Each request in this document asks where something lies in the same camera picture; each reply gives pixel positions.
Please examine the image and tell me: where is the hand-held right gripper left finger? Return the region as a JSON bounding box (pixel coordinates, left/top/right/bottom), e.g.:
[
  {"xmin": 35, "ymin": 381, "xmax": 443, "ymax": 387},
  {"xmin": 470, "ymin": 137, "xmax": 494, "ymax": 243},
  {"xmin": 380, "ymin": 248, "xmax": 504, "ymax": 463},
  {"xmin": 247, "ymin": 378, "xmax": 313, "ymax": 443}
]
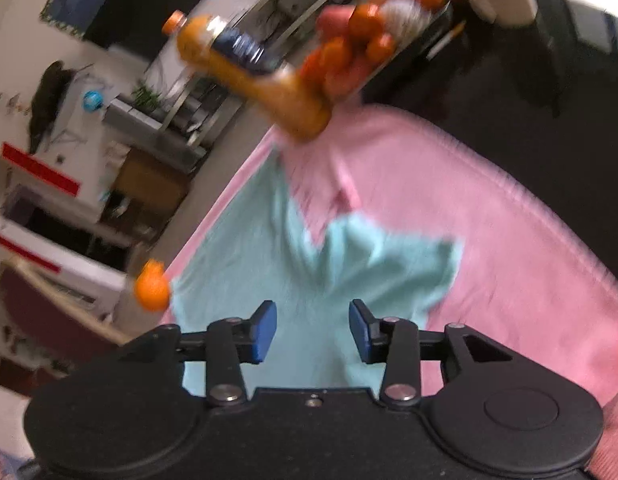
[{"xmin": 116, "ymin": 300, "xmax": 278, "ymax": 408}]

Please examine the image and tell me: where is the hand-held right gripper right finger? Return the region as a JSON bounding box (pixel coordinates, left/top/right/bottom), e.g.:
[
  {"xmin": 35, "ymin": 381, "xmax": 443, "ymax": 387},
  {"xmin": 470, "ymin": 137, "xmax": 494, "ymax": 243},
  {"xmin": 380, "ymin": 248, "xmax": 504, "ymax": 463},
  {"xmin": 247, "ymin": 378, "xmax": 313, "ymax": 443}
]
[{"xmin": 349, "ymin": 299, "xmax": 513, "ymax": 408}]

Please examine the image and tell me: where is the light blue garment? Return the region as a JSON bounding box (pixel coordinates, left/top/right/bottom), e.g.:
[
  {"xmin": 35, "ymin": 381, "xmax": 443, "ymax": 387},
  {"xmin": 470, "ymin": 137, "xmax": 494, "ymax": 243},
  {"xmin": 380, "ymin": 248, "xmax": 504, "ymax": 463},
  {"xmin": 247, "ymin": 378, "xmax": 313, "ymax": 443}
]
[{"xmin": 169, "ymin": 157, "xmax": 464, "ymax": 398}]

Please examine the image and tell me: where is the single orange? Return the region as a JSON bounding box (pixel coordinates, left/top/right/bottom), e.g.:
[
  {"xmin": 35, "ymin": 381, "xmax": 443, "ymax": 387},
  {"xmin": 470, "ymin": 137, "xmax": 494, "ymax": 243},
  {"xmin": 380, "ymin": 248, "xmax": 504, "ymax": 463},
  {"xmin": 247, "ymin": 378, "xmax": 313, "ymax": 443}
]
[{"xmin": 135, "ymin": 260, "xmax": 172, "ymax": 311}]

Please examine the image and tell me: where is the pink blanket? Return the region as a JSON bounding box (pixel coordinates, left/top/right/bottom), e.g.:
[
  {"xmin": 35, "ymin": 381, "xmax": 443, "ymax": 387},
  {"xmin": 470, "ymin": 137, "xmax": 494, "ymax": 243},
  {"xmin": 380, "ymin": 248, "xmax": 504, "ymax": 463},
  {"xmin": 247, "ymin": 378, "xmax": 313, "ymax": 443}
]
[{"xmin": 159, "ymin": 105, "xmax": 618, "ymax": 480}]

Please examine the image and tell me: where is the brown wooden cabinet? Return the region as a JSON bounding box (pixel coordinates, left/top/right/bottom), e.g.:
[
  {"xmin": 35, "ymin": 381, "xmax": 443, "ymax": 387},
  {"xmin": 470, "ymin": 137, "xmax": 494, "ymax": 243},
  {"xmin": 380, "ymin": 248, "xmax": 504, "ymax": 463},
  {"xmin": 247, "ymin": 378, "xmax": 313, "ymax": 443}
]
[{"xmin": 99, "ymin": 147, "xmax": 190, "ymax": 246}]

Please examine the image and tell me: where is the white cabinet with red labels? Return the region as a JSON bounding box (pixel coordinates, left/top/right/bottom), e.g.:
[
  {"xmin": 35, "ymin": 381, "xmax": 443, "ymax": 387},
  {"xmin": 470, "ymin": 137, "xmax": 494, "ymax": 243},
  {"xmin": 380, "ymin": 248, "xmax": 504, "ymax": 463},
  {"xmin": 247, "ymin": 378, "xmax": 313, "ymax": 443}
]
[{"xmin": 0, "ymin": 142, "xmax": 140, "ymax": 321}]

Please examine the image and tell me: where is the maroon padded chair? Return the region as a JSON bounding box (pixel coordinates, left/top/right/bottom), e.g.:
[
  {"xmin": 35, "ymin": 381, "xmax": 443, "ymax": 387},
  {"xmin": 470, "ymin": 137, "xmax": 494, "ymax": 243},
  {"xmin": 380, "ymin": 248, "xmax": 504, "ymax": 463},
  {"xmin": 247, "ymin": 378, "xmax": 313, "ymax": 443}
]
[{"xmin": 0, "ymin": 257, "xmax": 134, "ymax": 361}]

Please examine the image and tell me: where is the metal shelf rack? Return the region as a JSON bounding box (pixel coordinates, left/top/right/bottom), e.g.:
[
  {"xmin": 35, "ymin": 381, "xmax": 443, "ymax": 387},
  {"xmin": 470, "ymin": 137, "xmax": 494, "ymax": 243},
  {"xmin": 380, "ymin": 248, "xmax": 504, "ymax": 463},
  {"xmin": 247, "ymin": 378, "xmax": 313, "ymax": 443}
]
[{"xmin": 104, "ymin": 0, "xmax": 350, "ymax": 161}]

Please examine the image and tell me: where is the orange juice bottle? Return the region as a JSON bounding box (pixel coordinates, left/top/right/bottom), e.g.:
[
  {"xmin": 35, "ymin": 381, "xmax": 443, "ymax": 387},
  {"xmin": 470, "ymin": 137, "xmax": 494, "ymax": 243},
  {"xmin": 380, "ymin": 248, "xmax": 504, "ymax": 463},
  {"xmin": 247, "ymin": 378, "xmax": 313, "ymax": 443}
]
[{"xmin": 162, "ymin": 10, "xmax": 334, "ymax": 142}]

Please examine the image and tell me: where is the pile of orange red fruit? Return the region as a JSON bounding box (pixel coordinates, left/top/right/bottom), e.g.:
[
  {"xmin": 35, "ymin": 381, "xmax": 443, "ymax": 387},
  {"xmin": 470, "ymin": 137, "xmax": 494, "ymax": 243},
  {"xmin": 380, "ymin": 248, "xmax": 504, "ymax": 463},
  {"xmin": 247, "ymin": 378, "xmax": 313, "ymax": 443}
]
[{"xmin": 301, "ymin": 0, "xmax": 457, "ymax": 103}]

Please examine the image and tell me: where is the white pen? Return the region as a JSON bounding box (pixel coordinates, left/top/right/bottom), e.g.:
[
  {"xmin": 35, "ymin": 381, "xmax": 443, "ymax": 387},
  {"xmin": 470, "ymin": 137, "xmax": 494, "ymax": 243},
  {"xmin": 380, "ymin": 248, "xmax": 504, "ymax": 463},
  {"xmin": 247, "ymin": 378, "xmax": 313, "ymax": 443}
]
[{"xmin": 426, "ymin": 21, "xmax": 467, "ymax": 58}]

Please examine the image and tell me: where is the dark hanging cloth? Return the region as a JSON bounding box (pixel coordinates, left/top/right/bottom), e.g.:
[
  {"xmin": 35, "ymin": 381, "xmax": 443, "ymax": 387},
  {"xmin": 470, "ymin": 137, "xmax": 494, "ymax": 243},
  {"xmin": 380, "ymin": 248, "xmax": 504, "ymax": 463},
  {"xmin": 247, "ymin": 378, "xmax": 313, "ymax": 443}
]
[{"xmin": 28, "ymin": 60, "xmax": 74, "ymax": 153}]

